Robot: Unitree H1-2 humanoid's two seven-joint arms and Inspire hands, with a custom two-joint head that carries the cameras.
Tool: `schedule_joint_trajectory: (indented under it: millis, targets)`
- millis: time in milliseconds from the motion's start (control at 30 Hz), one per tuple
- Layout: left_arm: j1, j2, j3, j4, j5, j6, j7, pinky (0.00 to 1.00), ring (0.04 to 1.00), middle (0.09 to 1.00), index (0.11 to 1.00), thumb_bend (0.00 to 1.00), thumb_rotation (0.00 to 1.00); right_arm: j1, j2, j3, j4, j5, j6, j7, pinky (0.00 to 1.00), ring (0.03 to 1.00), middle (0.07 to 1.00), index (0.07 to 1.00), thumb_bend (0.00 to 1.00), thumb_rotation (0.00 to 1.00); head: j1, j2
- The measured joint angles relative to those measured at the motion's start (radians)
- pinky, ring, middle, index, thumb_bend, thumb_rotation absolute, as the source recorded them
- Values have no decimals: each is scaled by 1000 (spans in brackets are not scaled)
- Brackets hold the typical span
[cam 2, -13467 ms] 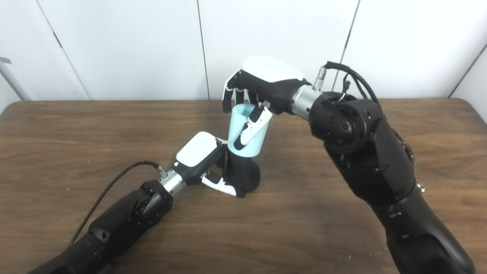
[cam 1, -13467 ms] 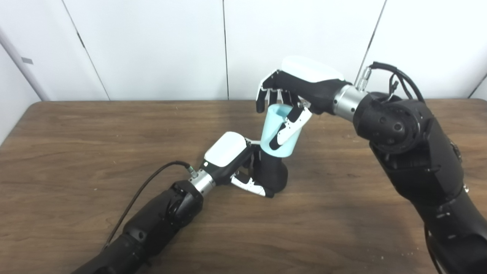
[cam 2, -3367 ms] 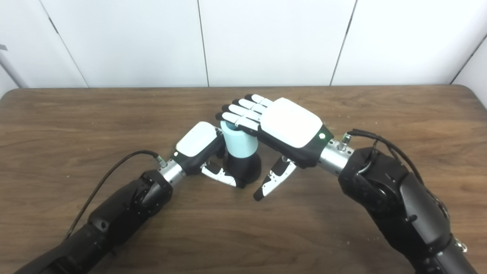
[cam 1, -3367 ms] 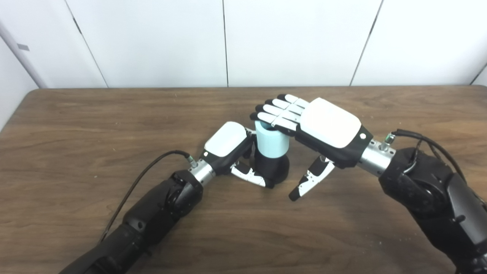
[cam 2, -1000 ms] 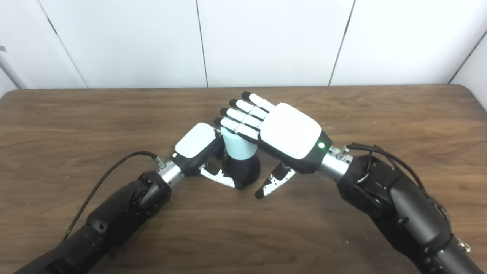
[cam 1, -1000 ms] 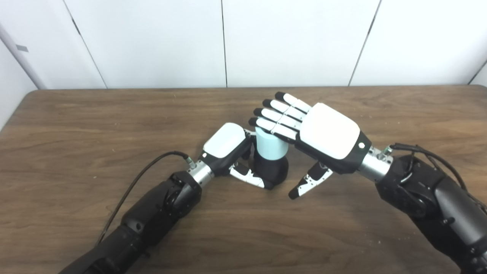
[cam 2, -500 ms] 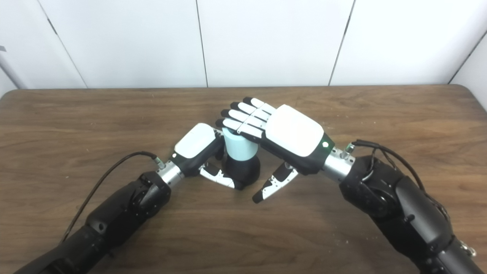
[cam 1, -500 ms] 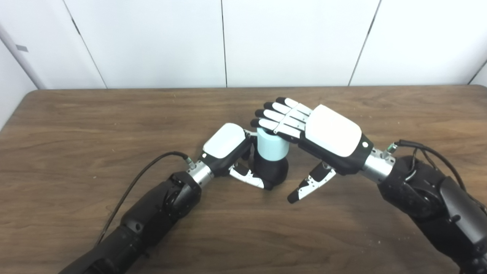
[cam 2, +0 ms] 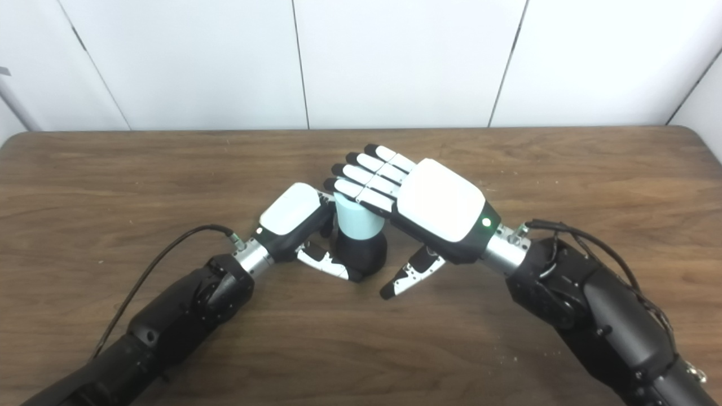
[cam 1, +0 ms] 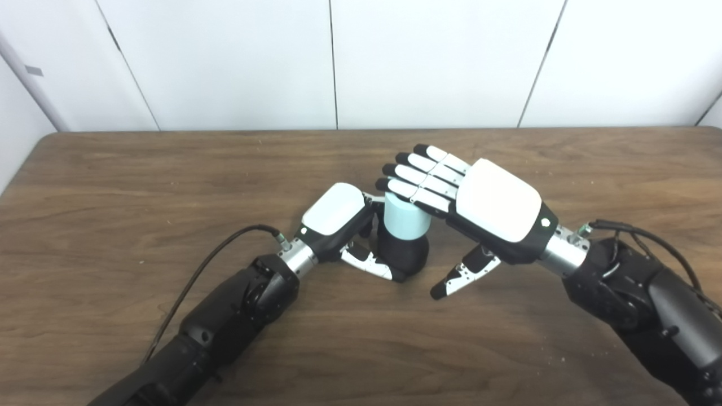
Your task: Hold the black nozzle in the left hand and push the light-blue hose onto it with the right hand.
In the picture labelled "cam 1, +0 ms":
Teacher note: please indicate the black flared nozzle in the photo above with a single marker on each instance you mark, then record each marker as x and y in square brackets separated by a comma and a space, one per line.
[406, 256]

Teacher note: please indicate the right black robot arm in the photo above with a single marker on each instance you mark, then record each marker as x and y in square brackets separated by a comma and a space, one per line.
[654, 304]

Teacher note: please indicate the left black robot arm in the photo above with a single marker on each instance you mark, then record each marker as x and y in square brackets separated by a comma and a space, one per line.
[225, 321]

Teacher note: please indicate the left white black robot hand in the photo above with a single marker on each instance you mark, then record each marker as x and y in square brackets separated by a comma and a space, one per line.
[333, 211]

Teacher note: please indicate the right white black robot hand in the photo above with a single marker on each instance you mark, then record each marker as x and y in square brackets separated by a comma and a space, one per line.
[499, 200]

